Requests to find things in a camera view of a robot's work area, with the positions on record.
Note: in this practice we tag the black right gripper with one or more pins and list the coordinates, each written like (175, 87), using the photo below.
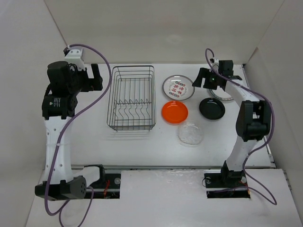
(204, 72)

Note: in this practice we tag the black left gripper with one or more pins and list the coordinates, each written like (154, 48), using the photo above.
(91, 84)

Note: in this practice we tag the white plate with red characters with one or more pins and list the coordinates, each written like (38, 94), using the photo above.
(178, 87)

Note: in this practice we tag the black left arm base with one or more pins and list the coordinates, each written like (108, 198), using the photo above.
(109, 188)

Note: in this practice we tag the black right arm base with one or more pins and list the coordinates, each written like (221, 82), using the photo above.
(219, 186)

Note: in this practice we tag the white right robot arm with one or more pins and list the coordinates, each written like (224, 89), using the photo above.
(255, 121)

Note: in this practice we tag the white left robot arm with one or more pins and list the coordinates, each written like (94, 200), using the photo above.
(66, 81)

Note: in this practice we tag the white plate with dark rim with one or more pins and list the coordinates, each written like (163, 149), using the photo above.
(220, 94)

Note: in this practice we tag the black plate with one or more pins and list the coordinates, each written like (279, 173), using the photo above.
(212, 108)

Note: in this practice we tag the orange plastic plate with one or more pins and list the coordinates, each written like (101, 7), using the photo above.
(174, 112)

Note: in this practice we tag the clear glass plate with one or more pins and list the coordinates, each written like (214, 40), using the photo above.
(190, 133)

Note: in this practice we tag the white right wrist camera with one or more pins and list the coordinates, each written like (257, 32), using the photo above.
(215, 63)

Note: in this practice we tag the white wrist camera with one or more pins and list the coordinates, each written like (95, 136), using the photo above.
(75, 58)
(215, 63)

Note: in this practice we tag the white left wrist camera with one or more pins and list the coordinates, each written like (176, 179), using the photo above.
(75, 58)

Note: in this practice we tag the grey wire dish rack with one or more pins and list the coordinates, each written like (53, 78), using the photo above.
(132, 99)

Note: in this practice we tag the aluminium table edge rail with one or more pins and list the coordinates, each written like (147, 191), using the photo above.
(74, 166)

